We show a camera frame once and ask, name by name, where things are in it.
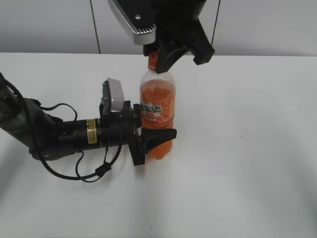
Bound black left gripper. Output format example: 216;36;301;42
98;101;177;166

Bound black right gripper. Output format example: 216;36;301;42
143;0;214;73

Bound orange bottle cap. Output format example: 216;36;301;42
148;50;159;73

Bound orange soda plastic bottle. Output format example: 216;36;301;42
139;69;178;161

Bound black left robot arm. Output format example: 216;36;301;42
0;76;177;166

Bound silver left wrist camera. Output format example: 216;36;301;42
101;78;124;115

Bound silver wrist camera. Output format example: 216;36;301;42
108;0;156;45
101;78;124;115

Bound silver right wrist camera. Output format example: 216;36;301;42
108;0;156;45

